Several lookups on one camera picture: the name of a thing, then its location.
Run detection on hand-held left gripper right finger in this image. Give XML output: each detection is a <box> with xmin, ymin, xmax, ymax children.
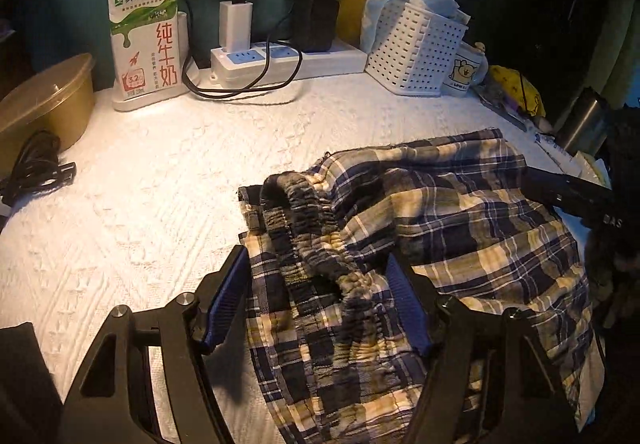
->
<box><xmin>386</xmin><ymin>255</ymin><xmax>596</xmax><ymax>444</ymax></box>

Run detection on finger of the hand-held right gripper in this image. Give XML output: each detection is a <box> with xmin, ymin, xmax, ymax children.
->
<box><xmin>522</xmin><ymin>167</ymin><xmax>593</xmax><ymax>227</ymax></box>

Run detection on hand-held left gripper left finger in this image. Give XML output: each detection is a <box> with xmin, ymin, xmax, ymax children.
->
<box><xmin>62</xmin><ymin>247</ymin><xmax>249</xmax><ymax>444</ymax></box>

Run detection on plaid pants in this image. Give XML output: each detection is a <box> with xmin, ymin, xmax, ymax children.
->
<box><xmin>237</xmin><ymin>127</ymin><xmax>608</xmax><ymax>444</ymax></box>

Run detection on stainless steel tumbler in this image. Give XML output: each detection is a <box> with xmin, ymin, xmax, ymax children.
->
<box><xmin>555</xmin><ymin>87</ymin><xmax>611</xmax><ymax>155</ymax></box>

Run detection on yellow printed bag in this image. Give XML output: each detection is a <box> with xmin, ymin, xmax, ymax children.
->
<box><xmin>487</xmin><ymin>65</ymin><xmax>546</xmax><ymax>117</ymax></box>

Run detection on white textured tablecloth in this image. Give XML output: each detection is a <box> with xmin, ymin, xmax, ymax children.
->
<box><xmin>0</xmin><ymin>74</ymin><xmax>616</xmax><ymax>444</ymax></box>

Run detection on white mug with bear print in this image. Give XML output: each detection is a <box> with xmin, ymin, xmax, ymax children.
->
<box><xmin>440</xmin><ymin>42</ymin><xmax>488</xmax><ymax>98</ymax></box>

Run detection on white perforated plastic basket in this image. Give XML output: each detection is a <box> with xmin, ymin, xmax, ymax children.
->
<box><xmin>364</xmin><ymin>2</ymin><xmax>471</xmax><ymax>98</ymax></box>

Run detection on white power strip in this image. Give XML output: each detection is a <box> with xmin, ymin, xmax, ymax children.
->
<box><xmin>209</xmin><ymin>37</ymin><xmax>368</xmax><ymax>86</ymax></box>

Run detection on brown plastic container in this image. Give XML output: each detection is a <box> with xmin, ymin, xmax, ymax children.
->
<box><xmin>0</xmin><ymin>53</ymin><xmax>97</xmax><ymax>152</ymax></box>

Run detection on milk carton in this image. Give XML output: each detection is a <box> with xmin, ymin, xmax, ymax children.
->
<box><xmin>106</xmin><ymin>0</ymin><xmax>181</xmax><ymax>102</ymax></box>

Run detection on white charger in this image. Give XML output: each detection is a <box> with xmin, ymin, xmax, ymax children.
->
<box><xmin>218</xmin><ymin>0</ymin><xmax>255</xmax><ymax>52</ymax></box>

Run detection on black charger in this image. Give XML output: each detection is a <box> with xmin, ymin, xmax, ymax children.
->
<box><xmin>292</xmin><ymin>0</ymin><xmax>341</xmax><ymax>52</ymax></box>

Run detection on black cable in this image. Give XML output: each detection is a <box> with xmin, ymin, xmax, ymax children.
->
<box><xmin>181</xmin><ymin>0</ymin><xmax>304</xmax><ymax>101</ymax></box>

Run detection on black coiled strap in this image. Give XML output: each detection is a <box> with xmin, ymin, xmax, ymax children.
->
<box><xmin>0</xmin><ymin>129</ymin><xmax>78</xmax><ymax>220</ymax></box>

